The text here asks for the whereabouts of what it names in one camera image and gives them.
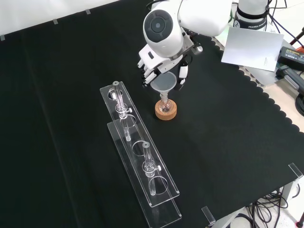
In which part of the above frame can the clear cloth clip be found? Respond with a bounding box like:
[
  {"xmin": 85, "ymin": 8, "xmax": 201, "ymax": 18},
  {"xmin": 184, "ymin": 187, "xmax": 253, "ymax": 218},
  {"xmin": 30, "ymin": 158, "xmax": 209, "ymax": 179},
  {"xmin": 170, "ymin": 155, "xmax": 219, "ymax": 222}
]
[
  {"xmin": 288, "ymin": 162, "xmax": 304, "ymax": 179},
  {"xmin": 201, "ymin": 206, "xmax": 217, "ymax": 225}
]

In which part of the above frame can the clear plastic funnel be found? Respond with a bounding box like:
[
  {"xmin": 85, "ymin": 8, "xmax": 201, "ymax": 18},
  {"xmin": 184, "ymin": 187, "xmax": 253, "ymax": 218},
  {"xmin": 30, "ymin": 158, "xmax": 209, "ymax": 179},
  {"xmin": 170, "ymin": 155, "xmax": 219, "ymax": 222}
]
[{"xmin": 149, "ymin": 72, "xmax": 178, "ymax": 102}]

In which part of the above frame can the black cable plug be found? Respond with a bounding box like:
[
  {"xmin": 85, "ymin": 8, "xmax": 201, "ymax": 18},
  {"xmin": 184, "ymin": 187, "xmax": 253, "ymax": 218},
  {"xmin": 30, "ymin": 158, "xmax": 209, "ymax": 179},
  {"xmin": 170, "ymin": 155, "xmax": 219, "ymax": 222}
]
[{"xmin": 276, "ymin": 66, "xmax": 304, "ymax": 91}]

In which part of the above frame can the clear acrylic funnel stand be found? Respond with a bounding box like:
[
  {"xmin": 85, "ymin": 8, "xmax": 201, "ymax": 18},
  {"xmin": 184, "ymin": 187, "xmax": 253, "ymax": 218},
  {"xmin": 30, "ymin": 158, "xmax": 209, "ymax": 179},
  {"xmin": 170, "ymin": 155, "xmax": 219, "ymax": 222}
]
[{"xmin": 99, "ymin": 80, "xmax": 183, "ymax": 228}]

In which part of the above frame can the cork ring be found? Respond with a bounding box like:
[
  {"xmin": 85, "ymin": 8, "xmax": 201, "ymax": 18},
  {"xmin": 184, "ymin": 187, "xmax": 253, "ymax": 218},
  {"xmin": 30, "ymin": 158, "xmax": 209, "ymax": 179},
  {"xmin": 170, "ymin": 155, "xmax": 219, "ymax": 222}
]
[{"xmin": 154, "ymin": 99, "xmax": 178, "ymax": 121}]

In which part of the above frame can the red and black tripod leg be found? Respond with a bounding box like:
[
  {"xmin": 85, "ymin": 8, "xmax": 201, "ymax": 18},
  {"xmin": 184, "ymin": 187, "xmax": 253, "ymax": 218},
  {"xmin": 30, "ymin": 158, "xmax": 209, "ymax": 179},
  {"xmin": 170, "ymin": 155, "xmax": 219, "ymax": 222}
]
[{"xmin": 288, "ymin": 25, "xmax": 304, "ymax": 46}]

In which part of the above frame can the black bench cloth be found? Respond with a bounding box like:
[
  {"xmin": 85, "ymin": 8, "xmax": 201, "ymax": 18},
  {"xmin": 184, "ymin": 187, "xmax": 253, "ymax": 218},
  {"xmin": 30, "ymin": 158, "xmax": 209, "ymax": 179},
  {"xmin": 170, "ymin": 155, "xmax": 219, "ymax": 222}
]
[{"xmin": 0, "ymin": 0, "xmax": 304, "ymax": 228}]

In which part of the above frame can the white metal frame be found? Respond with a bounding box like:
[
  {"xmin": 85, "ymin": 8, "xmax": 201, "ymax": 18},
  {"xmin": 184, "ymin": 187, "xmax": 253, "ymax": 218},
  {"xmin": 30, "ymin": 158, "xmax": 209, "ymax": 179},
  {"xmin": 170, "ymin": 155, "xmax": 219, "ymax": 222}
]
[{"xmin": 282, "ymin": 175, "xmax": 301, "ymax": 203}]

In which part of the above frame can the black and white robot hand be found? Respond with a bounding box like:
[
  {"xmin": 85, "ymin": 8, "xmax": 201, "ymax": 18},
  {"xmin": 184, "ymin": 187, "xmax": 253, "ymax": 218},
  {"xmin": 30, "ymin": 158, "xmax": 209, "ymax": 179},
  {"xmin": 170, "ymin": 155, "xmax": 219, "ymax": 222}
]
[{"xmin": 136, "ymin": 44, "xmax": 193, "ymax": 92}]

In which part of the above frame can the black power adapter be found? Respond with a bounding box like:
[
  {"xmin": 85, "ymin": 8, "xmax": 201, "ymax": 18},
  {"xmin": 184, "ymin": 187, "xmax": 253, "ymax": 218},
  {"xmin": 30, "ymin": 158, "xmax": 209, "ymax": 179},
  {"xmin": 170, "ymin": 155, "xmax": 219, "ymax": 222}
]
[{"xmin": 277, "ymin": 46, "xmax": 304, "ymax": 70}]

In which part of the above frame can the black cable bundle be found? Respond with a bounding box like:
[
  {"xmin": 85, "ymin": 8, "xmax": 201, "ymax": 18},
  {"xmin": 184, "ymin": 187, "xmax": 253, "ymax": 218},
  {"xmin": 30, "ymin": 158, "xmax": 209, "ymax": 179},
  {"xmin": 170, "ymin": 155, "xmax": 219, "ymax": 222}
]
[{"xmin": 244, "ymin": 187, "xmax": 304, "ymax": 228}]

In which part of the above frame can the pale grey board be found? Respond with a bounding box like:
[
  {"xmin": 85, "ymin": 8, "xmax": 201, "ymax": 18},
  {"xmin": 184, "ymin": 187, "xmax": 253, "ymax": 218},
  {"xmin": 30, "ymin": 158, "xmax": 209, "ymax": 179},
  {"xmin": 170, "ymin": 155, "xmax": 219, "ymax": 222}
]
[{"xmin": 220, "ymin": 26, "xmax": 285, "ymax": 72}]

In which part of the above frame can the round-bottom glass flask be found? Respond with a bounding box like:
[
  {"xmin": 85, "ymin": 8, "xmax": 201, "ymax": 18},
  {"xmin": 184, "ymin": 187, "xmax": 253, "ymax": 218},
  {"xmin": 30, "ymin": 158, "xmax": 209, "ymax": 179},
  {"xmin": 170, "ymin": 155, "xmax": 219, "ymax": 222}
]
[{"xmin": 158, "ymin": 94, "xmax": 172, "ymax": 114}]

